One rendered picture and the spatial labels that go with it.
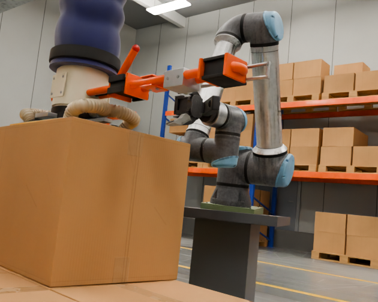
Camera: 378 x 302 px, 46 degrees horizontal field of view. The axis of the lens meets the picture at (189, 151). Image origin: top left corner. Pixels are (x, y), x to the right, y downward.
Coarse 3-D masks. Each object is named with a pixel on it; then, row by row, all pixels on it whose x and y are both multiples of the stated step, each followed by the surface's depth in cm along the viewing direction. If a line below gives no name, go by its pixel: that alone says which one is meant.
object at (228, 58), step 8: (216, 56) 98; (224, 56) 95; (232, 56) 96; (200, 64) 100; (208, 64) 100; (216, 64) 98; (224, 64) 95; (200, 72) 100; (208, 72) 100; (216, 72) 98; (224, 72) 94; (232, 72) 96; (208, 80) 100; (216, 80) 100; (224, 80) 99; (232, 80) 98; (240, 80) 98
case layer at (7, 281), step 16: (0, 272) 112; (0, 288) 95; (16, 288) 96; (32, 288) 98; (48, 288) 100; (64, 288) 101; (80, 288) 103; (96, 288) 104; (112, 288) 106; (128, 288) 108; (144, 288) 110; (160, 288) 112; (176, 288) 114; (192, 288) 116
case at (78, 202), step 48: (0, 144) 134; (48, 144) 111; (96, 144) 109; (144, 144) 120; (0, 192) 128; (48, 192) 108; (96, 192) 109; (144, 192) 120; (0, 240) 123; (48, 240) 104; (96, 240) 109; (144, 240) 119
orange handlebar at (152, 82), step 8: (232, 64) 95; (240, 64) 96; (184, 72) 105; (192, 72) 103; (240, 72) 96; (136, 80) 118; (144, 80) 115; (152, 80) 113; (160, 80) 111; (200, 80) 107; (96, 88) 131; (104, 88) 128; (144, 88) 117; (152, 88) 116; (160, 88) 116; (104, 96) 135
